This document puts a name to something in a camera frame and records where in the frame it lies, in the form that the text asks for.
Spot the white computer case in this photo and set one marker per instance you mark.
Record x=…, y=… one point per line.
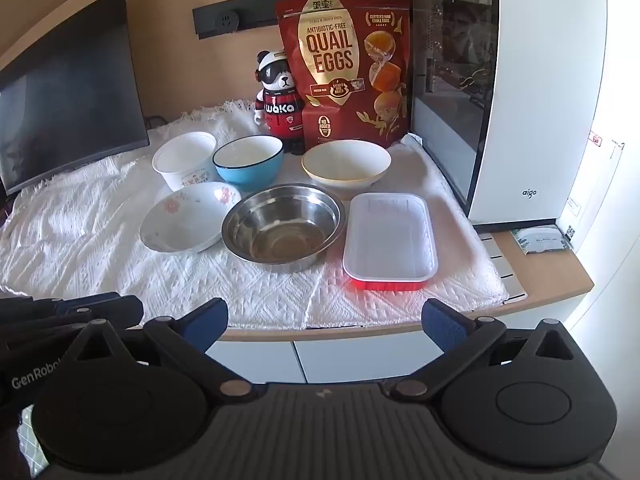
x=530, y=110

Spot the stainless steel bowl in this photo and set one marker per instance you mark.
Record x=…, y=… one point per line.
x=280, y=230

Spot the black wall socket strip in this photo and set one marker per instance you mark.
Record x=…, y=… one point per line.
x=225, y=20

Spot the panda figurine in red jacket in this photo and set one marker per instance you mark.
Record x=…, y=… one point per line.
x=280, y=105

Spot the small red white sticker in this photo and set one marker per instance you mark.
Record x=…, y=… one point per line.
x=596, y=138

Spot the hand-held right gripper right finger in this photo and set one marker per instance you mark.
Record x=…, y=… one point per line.
x=444, y=325

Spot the white floral bowl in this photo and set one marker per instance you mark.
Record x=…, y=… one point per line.
x=185, y=220

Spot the black computer monitor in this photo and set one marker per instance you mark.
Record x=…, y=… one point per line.
x=70, y=90

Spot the blue bowl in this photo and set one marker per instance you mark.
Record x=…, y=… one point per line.
x=250, y=176

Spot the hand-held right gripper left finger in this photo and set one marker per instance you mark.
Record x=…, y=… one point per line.
x=207, y=325

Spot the green and white packet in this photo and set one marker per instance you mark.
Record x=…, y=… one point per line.
x=540, y=240

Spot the red and white tray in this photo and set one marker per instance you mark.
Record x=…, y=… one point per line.
x=390, y=235

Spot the red snack bag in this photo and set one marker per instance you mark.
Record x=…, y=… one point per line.
x=330, y=60

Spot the white textured cloth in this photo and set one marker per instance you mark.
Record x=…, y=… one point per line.
x=100, y=240

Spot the green grid mat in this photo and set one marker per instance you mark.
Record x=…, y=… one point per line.
x=26, y=435

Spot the white slotted panel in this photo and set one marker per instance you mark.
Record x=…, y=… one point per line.
x=514, y=285

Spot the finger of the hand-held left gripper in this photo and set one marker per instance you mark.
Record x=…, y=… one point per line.
x=60, y=299
x=117, y=312

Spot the white plate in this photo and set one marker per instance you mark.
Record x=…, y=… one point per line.
x=182, y=160

